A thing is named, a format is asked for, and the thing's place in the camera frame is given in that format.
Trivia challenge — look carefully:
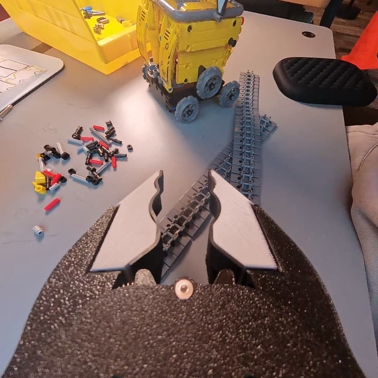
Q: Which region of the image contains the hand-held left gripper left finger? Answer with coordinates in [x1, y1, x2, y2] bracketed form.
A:
[89, 170, 165, 285]

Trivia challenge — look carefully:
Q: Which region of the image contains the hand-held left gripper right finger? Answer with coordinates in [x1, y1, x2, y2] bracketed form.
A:
[206, 168, 280, 285]

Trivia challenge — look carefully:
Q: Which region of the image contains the yellow toy robot vehicle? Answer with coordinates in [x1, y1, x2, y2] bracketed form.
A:
[136, 0, 245, 124]

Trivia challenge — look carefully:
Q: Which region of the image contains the grey toy track belt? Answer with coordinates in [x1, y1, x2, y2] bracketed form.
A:
[233, 70, 263, 206]
[159, 114, 279, 268]

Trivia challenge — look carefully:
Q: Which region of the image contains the pile of small building pieces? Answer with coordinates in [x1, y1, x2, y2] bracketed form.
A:
[32, 120, 128, 194]

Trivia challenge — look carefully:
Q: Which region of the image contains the grey desk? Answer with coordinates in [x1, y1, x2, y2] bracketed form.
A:
[0, 11, 377, 367]

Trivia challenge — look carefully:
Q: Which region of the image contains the cluster of blue grey pieces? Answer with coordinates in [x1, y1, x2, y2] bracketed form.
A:
[80, 5, 133, 33]

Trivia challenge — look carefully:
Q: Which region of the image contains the black chair armrest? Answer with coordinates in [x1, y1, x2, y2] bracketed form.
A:
[272, 57, 378, 107]

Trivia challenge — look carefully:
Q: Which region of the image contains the person's beige hoodie torso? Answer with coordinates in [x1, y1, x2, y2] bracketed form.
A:
[345, 123, 378, 299]

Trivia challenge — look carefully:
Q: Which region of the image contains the orange traffic cone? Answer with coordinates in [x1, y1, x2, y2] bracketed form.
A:
[341, 12, 378, 70]

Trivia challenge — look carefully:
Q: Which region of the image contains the yellow plastic storage bin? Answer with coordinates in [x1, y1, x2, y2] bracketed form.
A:
[6, 0, 155, 75]

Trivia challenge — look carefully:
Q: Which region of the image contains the clipboard with diagram sheet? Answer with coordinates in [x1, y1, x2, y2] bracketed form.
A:
[0, 44, 65, 121]

